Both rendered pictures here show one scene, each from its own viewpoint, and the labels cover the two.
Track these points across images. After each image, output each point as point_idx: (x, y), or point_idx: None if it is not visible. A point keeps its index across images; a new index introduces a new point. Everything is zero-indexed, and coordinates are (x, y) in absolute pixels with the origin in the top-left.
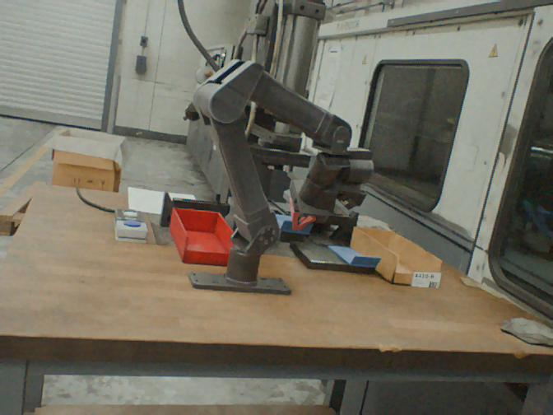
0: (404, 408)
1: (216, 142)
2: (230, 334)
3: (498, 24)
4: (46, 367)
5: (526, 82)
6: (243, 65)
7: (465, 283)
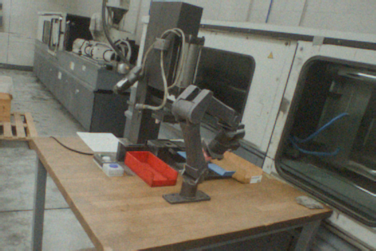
0: None
1: (184, 131)
2: (209, 231)
3: (272, 41)
4: None
5: (294, 78)
6: (203, 92)
7: (268, 177)
